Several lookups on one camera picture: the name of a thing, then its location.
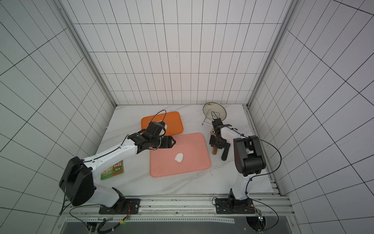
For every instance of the aluminium mounting rail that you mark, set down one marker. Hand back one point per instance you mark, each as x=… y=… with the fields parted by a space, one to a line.
x=182 y=208

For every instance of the pink silicone mat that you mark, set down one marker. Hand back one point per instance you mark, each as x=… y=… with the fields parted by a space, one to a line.
x=189 y=154

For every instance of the wooden dough roller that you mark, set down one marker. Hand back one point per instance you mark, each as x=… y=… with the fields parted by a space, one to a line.
x=212 y=142

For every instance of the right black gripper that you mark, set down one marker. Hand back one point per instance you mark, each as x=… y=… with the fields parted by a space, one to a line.
x=218 y=140

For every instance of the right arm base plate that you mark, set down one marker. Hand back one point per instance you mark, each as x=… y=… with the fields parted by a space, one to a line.
x=231 y=206

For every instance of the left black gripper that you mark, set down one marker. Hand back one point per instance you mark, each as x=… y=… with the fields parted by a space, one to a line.
x=167 y=142

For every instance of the green orange flour packet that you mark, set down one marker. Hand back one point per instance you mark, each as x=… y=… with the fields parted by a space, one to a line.
x=112 y=171

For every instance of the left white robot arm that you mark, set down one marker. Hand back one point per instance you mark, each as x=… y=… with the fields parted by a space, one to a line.
x=77 y=181

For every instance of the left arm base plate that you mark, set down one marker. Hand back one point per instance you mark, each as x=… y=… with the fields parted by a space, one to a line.
x=122 y=207

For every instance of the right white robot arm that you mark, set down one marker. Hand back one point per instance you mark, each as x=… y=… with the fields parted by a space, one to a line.
x=249 y=158

